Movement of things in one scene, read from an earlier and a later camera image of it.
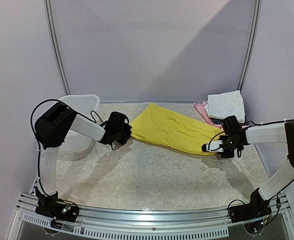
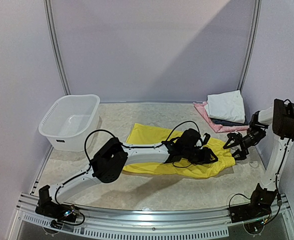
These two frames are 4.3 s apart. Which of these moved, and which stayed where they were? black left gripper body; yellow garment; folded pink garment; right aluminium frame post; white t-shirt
Moved: yellow garment; black left gripper body
Stayed: white t-shirt; right aluminium frame post; folded pink garment
